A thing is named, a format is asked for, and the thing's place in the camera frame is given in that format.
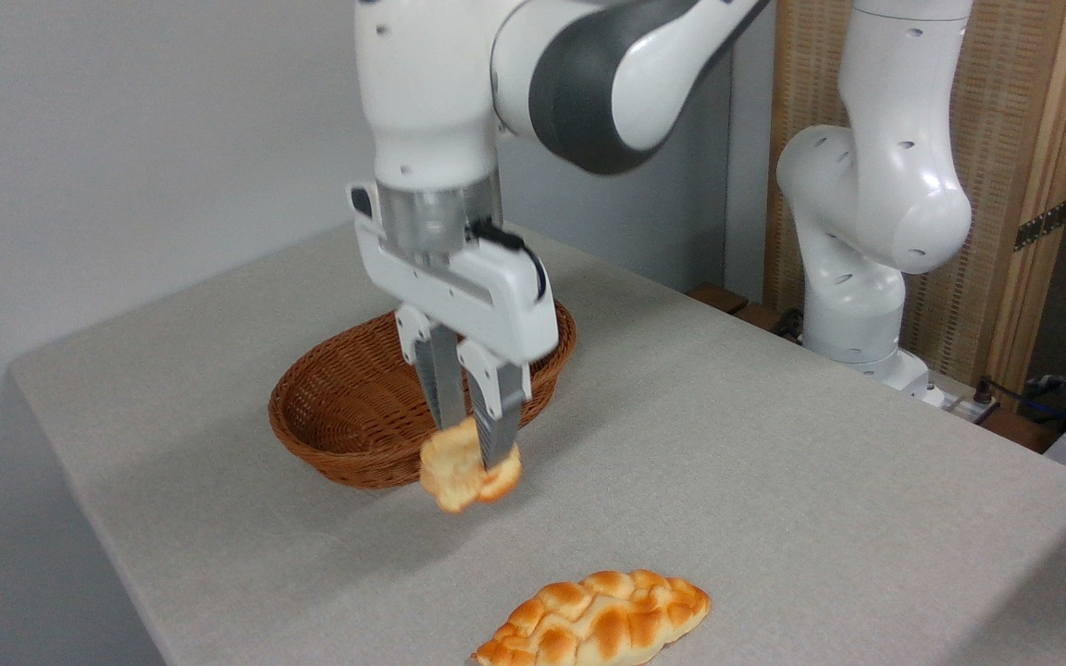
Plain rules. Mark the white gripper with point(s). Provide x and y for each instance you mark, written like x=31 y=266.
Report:
x=487 y=296

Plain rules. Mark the round bread roll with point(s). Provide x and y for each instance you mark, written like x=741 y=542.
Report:
x=454 y=472

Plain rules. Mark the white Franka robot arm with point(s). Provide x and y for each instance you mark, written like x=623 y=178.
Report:
x=440 y=83

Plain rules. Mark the braided bread loaf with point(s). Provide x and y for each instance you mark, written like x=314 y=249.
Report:
x=598 y=620

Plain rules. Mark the brown wicker basket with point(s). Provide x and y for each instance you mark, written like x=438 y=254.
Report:
x=348 y=416

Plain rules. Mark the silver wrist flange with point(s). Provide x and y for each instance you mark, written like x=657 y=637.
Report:
x=431 y=217

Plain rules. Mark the black power plug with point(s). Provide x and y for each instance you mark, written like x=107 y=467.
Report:
x=985 y=392

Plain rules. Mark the dark metal hinge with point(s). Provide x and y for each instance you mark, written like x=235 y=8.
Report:
x=1042 y=225

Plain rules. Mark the wooden rattan folding screen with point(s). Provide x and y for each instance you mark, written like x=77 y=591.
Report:
x=1014 y=111

